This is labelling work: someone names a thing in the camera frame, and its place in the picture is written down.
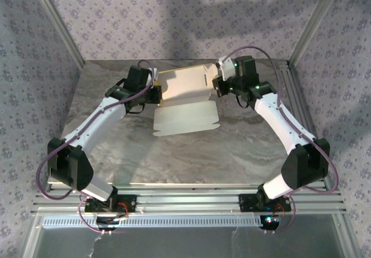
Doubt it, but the white and yellow paper box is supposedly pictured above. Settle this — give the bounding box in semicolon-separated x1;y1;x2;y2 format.
152;62;221;137

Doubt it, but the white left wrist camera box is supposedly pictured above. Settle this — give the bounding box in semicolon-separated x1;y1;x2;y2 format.
146;68;159;86

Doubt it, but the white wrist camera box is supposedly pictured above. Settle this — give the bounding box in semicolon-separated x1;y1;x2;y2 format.
216;55;236;81
146;68;159;86

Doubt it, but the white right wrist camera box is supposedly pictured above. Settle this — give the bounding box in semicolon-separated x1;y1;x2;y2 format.
216;55;236;81

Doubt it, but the aluminium side rail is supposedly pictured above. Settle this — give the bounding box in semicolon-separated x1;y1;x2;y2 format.
278;60;341;192

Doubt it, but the aluminium corner post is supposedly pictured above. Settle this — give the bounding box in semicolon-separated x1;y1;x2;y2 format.
28;0;86;67
288;0;345;64

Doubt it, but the aluminium mounting rail beam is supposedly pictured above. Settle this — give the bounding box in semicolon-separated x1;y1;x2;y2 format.
31;184;347;216

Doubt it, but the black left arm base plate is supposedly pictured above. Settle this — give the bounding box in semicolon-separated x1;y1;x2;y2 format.
84;194;137;213

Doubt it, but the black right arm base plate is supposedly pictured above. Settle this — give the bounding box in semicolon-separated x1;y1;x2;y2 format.
238;194;292;212

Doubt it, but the white slotted cable duct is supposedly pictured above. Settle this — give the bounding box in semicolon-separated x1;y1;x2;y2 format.
42;215;261;228

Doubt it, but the aluminium lower frame bar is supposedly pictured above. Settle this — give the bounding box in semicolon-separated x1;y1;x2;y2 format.
333;213;363;258
22;215;44;258

